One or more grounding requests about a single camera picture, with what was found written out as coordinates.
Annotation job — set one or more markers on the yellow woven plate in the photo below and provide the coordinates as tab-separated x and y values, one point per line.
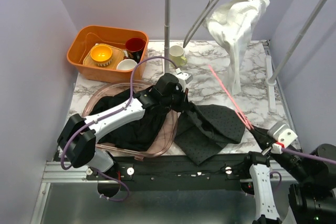
117	56

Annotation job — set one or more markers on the white skirt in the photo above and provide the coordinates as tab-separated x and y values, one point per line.
232	25

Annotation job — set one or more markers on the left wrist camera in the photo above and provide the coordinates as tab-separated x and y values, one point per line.
183	77

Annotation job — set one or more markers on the white bowl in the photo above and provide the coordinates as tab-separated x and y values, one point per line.
126	65

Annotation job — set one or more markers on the pink wire hanger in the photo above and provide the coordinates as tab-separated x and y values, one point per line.
238	111

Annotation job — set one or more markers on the yellow bowl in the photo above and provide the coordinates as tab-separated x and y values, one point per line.
101	54

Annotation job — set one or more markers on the clear pink plastic basin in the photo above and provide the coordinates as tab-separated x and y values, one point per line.
162	142

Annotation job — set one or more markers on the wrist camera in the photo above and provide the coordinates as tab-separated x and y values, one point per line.
183	77
283	136

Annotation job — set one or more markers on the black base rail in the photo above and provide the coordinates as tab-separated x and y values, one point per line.
177	173

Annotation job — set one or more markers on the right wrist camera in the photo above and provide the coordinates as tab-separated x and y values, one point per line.
283	136

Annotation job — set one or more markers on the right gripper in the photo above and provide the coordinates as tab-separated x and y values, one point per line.
263	137

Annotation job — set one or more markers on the plain black garment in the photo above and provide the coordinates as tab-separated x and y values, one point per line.
137	135

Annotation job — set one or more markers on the yellow-green mug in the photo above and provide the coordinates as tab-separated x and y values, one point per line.
177	55

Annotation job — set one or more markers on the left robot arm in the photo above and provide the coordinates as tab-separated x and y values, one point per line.
79	136

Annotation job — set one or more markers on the black dotted garment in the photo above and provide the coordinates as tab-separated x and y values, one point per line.
204	130

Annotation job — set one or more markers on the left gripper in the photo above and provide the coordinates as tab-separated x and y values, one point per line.
184	103

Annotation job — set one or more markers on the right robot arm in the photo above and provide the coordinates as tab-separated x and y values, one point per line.
311	199

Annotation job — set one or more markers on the red and black mug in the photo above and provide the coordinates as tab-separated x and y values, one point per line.
135	48

